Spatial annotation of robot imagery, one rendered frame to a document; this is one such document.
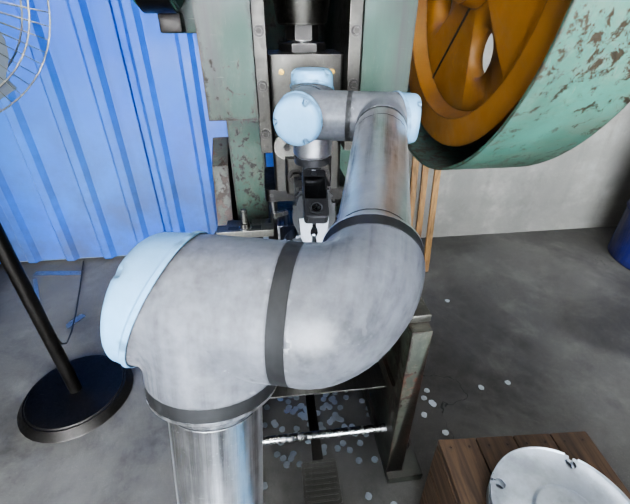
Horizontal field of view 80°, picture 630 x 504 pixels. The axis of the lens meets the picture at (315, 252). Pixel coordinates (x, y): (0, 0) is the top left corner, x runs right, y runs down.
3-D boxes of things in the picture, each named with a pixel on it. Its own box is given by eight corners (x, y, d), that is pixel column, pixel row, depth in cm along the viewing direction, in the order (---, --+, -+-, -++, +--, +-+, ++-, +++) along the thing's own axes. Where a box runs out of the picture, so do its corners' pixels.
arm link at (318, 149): (335, 137, 69) (290, 139, 68) (334, 162, 71) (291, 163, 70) (329, 127, 75) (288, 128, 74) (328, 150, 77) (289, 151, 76)
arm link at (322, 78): (283, 71, 62) (294, 65, 69) (286, 138, 68) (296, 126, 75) (330, 72, 61) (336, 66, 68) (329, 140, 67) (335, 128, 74)
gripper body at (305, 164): (327, 200, 85) (327, 147, 78) (333, 217, 77) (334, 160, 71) (293, 202, 84) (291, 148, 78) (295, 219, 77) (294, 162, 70)
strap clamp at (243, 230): (274, 247, 101) (272, 213, 96) (211, 251, 99) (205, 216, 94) (274, 236, 106) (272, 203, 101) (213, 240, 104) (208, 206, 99)
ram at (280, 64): (342, 195, 85) (349, 45, 69) (276, 199, 83) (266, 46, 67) (331, 169, 99) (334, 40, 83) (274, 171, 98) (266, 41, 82)
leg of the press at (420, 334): (421, 479, 118) (493, 225, 70) (385, 484, 117) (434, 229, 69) (358, 296, 196) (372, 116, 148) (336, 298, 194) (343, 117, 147)
